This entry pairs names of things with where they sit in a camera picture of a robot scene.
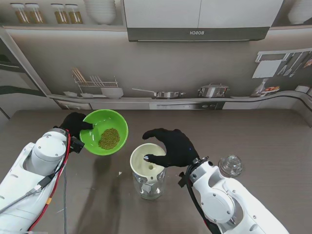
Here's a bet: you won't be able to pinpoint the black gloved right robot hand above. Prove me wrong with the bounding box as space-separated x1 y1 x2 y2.
142 128 201 169

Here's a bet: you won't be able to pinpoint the clear glass jar lid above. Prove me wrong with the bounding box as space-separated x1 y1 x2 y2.
218 154 244 176

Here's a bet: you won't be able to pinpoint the cream plastic funnel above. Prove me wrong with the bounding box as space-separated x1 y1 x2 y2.
130 143 168 182

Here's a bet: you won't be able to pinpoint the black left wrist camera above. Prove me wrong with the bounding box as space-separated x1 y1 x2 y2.
69 136 85 154

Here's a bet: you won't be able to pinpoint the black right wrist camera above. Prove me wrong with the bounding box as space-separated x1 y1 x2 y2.
177 172 190 189

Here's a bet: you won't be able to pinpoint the bright green plastic bowl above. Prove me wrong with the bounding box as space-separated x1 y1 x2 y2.
79 109 129 156

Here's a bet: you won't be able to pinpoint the red and black left arm cables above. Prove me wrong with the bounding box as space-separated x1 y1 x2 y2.
0 130 73 234

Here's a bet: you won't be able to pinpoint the green mung beans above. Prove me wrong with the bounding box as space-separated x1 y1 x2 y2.
98 128 121 149

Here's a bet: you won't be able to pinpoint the clear glass jar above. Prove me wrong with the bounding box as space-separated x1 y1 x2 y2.
132 168 167 200

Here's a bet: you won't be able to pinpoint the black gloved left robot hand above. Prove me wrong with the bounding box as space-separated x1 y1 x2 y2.
58 112 95 140

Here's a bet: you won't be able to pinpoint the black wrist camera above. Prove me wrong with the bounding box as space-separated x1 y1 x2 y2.
177 172 190 189
69 136 85 154

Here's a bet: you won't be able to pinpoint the printed kitchen backdrop poster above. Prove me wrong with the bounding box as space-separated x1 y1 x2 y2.
0 0 312 127

